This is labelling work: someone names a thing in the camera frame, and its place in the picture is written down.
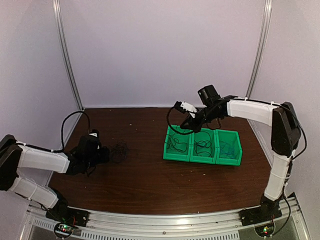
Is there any left black camera cable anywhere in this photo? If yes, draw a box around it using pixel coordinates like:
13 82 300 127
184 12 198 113
14 111 91 155

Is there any light blue cable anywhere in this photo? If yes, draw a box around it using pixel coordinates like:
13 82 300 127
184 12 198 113
218 143 237 159
219 140 238 156

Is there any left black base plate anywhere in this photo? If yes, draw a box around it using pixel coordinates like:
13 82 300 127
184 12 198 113
45 207 89 227

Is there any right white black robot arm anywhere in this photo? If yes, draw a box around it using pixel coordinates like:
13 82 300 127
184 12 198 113
174 85 302 221

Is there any aluminium frame post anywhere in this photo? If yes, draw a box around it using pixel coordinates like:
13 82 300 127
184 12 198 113
52 0 84 110
245 0 273 98

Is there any black camera cable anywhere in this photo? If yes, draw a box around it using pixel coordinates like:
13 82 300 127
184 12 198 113
166 106 195 136
14 111 91 155

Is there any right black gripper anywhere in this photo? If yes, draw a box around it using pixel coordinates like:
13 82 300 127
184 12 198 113
180 106 220 134

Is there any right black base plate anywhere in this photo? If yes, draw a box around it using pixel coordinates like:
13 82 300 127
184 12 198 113
238 206 282 226

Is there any right black camera cable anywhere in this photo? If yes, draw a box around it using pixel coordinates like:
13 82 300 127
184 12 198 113
166 106 195 136

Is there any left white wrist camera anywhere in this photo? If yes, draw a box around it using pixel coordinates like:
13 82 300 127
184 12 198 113
88 129 100 141

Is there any left green plastic bin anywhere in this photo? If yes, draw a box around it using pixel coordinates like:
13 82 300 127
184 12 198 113
163 125 194 162

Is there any right green plastic bin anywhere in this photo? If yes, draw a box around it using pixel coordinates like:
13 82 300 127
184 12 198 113
215 129 243 167

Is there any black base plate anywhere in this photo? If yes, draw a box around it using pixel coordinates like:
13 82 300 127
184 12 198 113
238 206 282 226
45 207 89 227

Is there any green plastic bin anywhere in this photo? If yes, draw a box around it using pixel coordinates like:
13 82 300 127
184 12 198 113
189 128 218 164
163 125 194 162
215 129 243 167

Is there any right round circuit board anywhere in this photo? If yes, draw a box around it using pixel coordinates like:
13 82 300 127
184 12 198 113
254 223 275 238

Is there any middle green plastic bin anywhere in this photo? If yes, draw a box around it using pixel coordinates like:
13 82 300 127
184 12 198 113
189 128 218 164

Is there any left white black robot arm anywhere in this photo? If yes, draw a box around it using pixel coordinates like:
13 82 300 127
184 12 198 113
0 131 110 222

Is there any left round circuit board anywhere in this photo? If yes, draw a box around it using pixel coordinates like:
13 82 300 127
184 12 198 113
53 222 75 238

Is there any round circuit board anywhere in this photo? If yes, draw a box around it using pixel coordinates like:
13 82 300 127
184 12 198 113
254 223 275 238
53 222 75 238

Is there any dark blue cable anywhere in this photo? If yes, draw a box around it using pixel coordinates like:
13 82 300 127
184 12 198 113
193 129 216 158

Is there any aluminium front rail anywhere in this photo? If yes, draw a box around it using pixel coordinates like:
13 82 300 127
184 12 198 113
24 194 307 240

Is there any left aluminium frame post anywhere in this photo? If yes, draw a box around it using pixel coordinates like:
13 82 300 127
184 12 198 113
52 0 84 110

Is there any right aluminium frame post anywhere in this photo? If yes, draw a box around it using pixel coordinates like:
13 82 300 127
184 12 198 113
245 0 273 98

